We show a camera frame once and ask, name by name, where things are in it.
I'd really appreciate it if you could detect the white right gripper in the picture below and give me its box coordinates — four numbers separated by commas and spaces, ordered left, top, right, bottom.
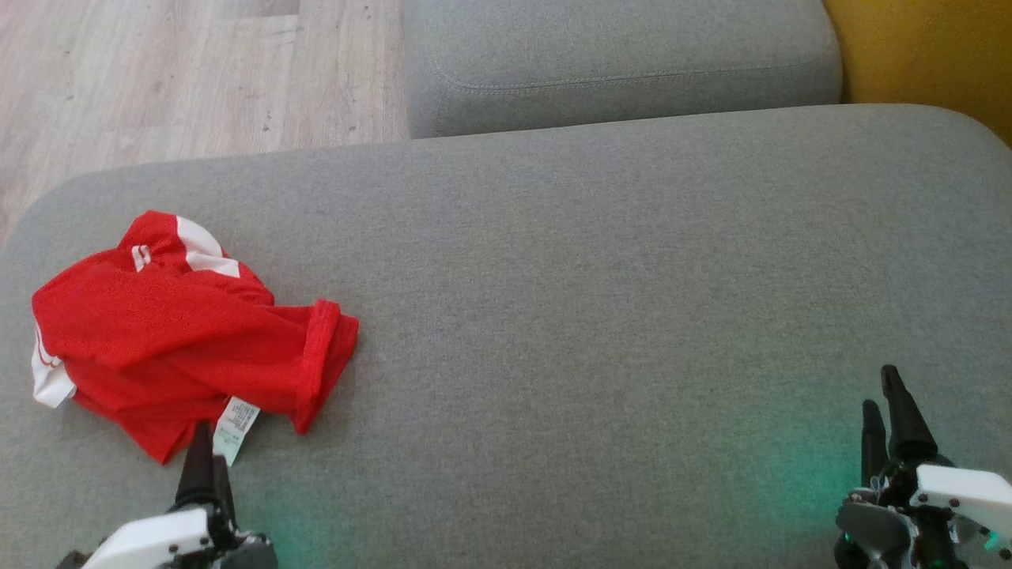
834, 364, 1012, 569

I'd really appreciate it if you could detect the red shirt with white collar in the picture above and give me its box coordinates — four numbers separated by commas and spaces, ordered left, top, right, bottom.
32, 253, 361, 465

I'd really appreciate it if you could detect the wide yellow sofa backrest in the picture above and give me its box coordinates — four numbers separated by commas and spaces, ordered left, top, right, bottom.
822, 0, 1012, 147

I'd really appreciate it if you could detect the grey sofa seat cushion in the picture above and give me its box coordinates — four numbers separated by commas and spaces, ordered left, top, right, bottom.
403, 0, 843, 139

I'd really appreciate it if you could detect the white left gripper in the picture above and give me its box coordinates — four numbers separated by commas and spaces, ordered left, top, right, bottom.
79, 421, 279, 569

